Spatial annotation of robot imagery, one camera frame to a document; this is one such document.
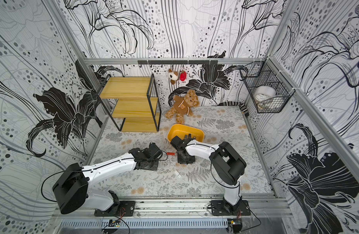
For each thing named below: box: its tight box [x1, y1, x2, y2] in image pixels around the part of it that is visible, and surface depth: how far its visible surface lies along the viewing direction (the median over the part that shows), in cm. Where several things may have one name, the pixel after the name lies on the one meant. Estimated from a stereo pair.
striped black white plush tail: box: [217, 101, 250, 117], surface depth 121 cm
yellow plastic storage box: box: [166, 123, 205, 143], surface depth 104 cm
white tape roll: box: [253, 85, 277, 103], surface depth 75 cm
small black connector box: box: [227, 218, 243, 234], surface depth 72 cm
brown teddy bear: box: [164, 89, 201, 125], surface depth 110 cm
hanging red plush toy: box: [179, 70, 187, 82], surface depth 95 cm
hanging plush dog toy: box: [168, 68, 179, 85], surface depth 95 cm
